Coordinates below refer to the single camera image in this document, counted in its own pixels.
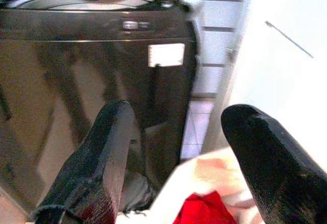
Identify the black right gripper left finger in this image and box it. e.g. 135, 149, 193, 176
32, 99, 135, 224

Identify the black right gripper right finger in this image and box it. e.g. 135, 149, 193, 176
220, 104, 327, 224

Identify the white cloth garment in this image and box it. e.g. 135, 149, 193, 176
116, 149, 265, 224

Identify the red cloth garment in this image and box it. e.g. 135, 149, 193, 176
173, 192, 238, 224

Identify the black top-load washing machine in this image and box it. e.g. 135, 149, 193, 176
0, 0, 199, 217

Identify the white cabinet door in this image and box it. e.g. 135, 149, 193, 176
224, 0, 327, 171

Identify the white shelf unit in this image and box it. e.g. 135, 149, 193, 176
180, 0, 252, 160

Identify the white label sticker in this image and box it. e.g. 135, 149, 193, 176
147, 43, 185, 68

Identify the grey metal door handle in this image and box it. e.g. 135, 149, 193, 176
264, 20, 314, 59

